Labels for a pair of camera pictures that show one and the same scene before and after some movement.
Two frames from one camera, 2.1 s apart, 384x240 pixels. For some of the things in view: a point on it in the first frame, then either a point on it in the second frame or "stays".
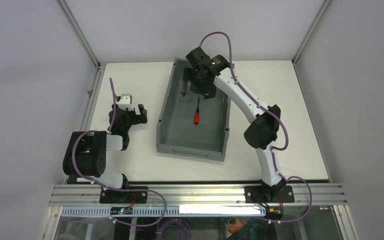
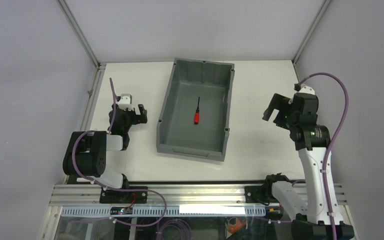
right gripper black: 200,87 to 281,109
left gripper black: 136,115 stays
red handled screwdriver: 197,114 stays
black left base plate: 121,197 stays
